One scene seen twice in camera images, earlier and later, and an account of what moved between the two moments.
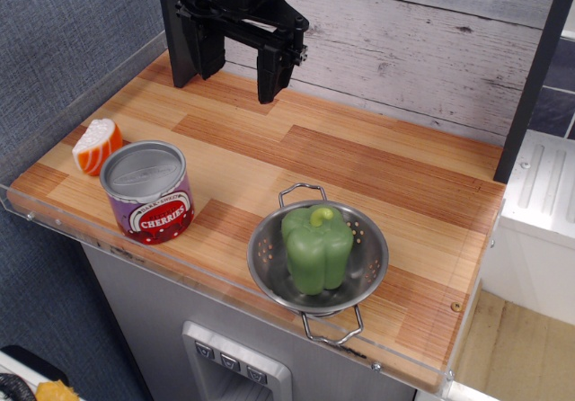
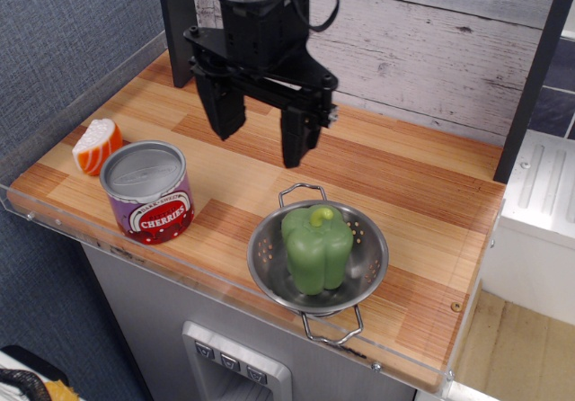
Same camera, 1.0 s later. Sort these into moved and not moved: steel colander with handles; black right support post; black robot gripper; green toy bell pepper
Moved: black robot gripper
Not moved: steel colander with handles; black right support post; green toy bell pepper
